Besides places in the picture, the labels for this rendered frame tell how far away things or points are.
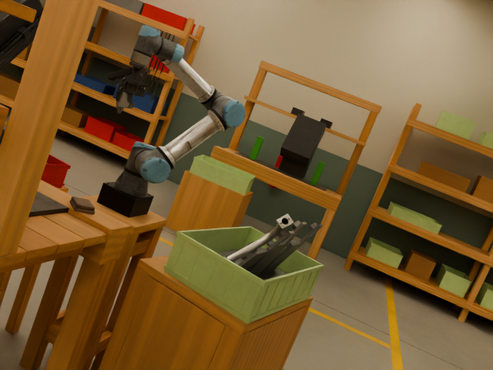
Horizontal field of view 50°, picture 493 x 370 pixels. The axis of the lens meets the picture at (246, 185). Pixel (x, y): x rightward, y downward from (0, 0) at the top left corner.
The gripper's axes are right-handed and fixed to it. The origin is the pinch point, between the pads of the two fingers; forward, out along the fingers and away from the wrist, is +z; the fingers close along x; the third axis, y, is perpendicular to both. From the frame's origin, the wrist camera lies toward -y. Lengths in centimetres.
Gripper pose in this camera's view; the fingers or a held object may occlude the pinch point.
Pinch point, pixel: (117, 109)
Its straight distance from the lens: 223.0
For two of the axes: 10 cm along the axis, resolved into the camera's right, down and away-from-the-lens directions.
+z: -3.6, 9.2, 1.5
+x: 3.2, -0.3, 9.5
